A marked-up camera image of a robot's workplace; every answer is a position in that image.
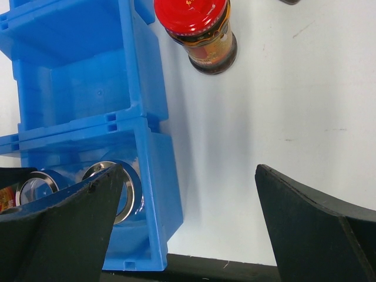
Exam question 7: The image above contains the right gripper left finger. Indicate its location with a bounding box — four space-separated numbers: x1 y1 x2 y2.
1 164 124 281

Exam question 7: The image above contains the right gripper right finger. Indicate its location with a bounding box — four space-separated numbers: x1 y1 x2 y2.
255 164 375 281

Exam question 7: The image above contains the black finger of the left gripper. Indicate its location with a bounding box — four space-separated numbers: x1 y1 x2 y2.
0 167 37 188

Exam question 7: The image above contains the red-lid sauce jar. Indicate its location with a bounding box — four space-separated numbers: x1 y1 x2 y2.
0 184 16 212
154 0 237 75

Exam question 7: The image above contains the clear glass jar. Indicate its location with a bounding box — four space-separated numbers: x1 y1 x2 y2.
15 170 59 206
82 160 143 225

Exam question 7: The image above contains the blue three-compartment plastic bin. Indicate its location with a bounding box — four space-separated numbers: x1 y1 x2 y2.
1 1 183 271

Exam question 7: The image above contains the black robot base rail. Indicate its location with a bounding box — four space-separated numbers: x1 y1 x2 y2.
99 254 281 281

